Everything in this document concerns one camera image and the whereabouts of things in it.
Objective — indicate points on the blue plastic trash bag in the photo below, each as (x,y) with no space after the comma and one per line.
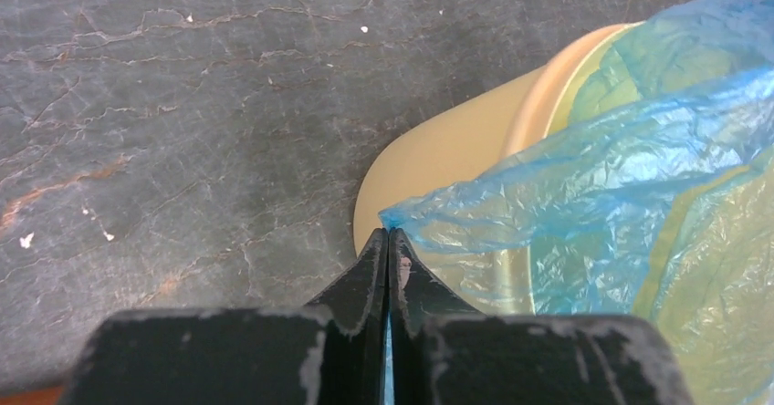
(604,197)

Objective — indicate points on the wooden compartment tray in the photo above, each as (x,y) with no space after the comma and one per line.
(48,396)

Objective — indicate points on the yellow plastic trash bin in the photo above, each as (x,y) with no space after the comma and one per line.
(459,142)

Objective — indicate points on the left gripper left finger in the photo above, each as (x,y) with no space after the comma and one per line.
(328,351)

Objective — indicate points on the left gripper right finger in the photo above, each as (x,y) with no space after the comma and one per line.
(444,351)

